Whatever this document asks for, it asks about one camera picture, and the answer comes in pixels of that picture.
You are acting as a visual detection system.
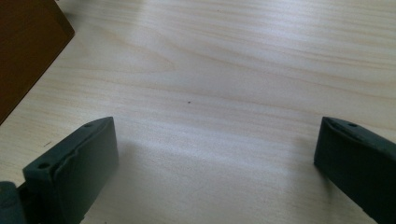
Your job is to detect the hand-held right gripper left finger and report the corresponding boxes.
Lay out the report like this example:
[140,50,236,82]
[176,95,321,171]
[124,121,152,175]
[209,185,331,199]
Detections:
[22,116,120,224]

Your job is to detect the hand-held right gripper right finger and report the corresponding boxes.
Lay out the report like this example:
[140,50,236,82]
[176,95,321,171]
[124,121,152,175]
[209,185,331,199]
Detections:
[313,116,396,224]

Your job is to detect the brown wooden box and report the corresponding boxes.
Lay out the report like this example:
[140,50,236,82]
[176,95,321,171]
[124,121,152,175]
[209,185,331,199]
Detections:
[0,0,76,126]

